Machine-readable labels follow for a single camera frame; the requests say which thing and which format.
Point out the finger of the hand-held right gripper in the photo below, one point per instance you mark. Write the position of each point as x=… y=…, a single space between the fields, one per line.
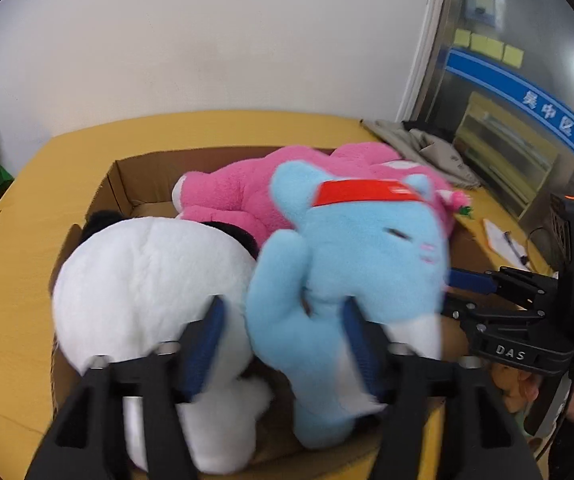
x=487 y=282
x=462 y=310

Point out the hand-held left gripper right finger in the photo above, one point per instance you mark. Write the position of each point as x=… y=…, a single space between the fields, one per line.
x=362 y=350

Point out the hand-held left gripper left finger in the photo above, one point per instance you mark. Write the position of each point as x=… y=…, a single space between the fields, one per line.
x=202 y=350

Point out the white panda plush toy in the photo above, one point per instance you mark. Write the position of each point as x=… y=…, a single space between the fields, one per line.
x=152 y=280

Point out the blue cat plush toy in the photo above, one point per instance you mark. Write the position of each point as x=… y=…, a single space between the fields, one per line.
x=367 y=255

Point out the brown cardboard box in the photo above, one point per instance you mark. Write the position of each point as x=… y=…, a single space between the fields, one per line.
x=137 y=180

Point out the pastel pink green plush toy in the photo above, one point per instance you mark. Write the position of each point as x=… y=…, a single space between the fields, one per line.
x=512 y=380

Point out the black pen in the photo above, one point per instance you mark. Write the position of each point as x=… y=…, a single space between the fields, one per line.
x=516 y=247

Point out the paper with pen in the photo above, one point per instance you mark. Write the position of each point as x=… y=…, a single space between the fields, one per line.
x=499 y=237

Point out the grey cloth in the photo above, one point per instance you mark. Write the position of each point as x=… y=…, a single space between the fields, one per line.
x=427 y=150

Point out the blue window banner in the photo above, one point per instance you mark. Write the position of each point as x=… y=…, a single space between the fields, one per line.
x=527 y=95

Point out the yellow sticky note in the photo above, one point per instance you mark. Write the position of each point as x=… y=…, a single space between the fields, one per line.
x=480 y=43
x=496 y=48
x=514 y=55
x=462 y=38

